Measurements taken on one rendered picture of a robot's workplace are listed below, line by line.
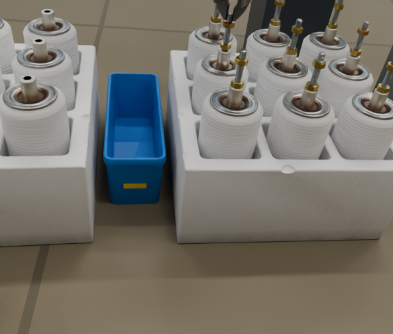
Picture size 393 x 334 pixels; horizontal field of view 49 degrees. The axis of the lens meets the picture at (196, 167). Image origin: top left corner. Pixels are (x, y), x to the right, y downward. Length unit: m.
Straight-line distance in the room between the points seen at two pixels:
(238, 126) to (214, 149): 0.06
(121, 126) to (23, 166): 0.40
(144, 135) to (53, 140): 0.36
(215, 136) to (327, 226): 0.28
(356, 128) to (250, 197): 0.20
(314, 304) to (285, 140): 0.27
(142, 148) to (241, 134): 0.35
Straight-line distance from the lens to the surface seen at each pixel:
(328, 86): 0.82
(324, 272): 0.80
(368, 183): 0.76
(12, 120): 0.66
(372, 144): 0.75
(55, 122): 0.66
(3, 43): 0.88
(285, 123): 0.68
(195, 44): 0.85
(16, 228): 0.76
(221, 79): 0.74
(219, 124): 0.65
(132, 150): 0.95
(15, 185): 0.69
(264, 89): 0.79
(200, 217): 0.73
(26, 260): 0.78
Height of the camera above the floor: 0.61
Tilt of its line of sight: 41 degrees down
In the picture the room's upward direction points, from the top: 7 degrees clockwise
